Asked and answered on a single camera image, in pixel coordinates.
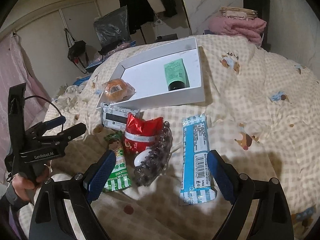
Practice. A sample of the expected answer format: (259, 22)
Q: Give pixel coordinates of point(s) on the folded beige cloth stack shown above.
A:
(238, 13)

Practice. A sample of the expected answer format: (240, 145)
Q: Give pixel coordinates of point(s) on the dark plastic hair claw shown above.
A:
(154, 162)

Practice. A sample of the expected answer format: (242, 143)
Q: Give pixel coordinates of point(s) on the pink folded blanket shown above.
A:
(250, 29)

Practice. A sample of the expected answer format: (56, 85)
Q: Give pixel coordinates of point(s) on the white shallow cardboard box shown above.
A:
(145, 73)

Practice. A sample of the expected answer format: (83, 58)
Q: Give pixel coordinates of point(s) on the pink lace curtain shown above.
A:
(14, 72)

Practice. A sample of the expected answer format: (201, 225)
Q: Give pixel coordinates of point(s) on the black hanging bag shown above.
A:
(75, 50)

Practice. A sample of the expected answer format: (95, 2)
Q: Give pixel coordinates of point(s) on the checkered bear print quilt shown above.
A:
(262, 114)

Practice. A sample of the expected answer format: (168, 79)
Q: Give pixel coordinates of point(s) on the white earbuds case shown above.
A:
(141, 157)

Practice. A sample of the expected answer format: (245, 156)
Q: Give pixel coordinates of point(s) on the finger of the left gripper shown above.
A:
(59, 121)
(73, 132)

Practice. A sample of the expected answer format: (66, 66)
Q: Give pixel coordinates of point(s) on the blue white biscuit package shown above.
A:
(196, 182)

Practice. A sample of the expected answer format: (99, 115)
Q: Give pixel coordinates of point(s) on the black plastic covered chair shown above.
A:
(113, 29)

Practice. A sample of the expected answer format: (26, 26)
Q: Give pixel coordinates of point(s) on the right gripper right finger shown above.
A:
(272, 217)

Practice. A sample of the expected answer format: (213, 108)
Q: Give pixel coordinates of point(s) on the red snack packet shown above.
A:
(140, 134)

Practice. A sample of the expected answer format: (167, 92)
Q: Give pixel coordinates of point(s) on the green candy stick package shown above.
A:
(119, 177)

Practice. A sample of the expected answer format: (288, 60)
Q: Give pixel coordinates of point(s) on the hanging black coat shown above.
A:
(139, 12)

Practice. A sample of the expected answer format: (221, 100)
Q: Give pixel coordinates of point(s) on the packaged bread bun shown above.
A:
(117, 90)

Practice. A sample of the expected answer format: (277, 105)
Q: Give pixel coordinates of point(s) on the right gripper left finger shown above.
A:
(50, 219)

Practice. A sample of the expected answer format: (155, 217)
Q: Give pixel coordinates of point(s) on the person's left hand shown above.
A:
(25, 188)

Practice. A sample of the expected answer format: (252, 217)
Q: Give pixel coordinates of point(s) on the black white snack wrapper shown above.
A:
(114, 117)

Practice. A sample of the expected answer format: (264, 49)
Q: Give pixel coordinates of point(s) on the green hand cream tube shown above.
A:
(176, 75)

